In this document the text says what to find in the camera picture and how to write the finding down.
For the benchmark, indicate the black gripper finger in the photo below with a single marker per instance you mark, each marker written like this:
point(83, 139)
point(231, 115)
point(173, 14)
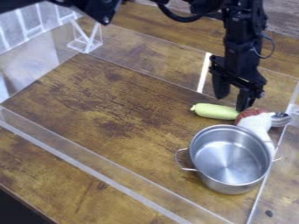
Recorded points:
point(247, 96)
point(221, 84)

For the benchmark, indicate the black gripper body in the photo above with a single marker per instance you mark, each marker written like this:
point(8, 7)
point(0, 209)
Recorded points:
point(239, 64)

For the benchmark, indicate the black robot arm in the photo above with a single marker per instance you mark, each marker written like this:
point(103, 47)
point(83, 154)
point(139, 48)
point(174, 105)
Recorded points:
point(242, 15)

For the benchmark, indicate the black robot base link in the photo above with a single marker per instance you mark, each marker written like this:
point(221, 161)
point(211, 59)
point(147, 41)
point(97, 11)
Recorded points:
point(102, 10)

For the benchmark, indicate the red white toy mushroom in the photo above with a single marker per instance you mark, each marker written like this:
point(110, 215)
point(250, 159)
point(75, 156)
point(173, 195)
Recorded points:
point(257, 120)

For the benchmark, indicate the stainless steel pot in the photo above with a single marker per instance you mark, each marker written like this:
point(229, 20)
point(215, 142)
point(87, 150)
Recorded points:
point(230, 157)

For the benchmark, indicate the clear acrylic front barrier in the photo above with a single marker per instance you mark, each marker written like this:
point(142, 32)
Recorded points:
point(155, 196)

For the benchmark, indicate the clear acrylic triangle bracket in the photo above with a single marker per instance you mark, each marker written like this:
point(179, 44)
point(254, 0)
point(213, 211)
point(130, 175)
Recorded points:
point(86, 43)

